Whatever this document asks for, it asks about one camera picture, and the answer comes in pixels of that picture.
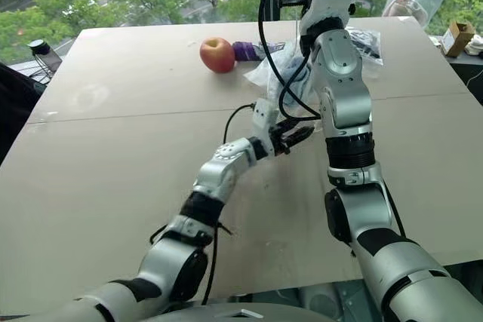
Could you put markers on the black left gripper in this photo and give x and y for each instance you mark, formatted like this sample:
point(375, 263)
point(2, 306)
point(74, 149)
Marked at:
point(280, 143)

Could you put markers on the light blue towel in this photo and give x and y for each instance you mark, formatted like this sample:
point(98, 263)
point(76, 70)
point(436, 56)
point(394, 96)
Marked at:
point(296, 80)

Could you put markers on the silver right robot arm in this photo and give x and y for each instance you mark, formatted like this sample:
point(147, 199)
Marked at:
point(347, 103)

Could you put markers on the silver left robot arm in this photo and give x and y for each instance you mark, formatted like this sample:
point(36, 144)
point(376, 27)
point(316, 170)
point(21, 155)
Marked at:
point(219, 175)

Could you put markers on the clear zip bag black contents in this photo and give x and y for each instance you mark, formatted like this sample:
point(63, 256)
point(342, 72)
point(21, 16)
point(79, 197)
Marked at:
point(368, 45)

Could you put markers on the large clear plastic bag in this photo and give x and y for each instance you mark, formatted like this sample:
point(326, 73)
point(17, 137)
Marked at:
point(419, 1)

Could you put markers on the folded silver purple umbrella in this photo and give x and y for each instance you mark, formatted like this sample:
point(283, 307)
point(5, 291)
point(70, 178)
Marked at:
point(245, 51)

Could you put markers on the red apple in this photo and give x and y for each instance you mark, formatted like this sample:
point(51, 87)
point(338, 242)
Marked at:
point(217, 54)

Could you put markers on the small open cardboard box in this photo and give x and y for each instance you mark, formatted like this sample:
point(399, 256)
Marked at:
point(456, 37)

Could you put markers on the black lidded water bottle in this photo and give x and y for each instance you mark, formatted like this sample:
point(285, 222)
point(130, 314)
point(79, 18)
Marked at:
point(47, 56)

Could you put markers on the black chair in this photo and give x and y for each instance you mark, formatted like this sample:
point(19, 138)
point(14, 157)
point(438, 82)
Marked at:
point(17, 111)

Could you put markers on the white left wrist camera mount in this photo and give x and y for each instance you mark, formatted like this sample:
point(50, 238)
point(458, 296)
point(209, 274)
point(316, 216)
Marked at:
point(264, 122)

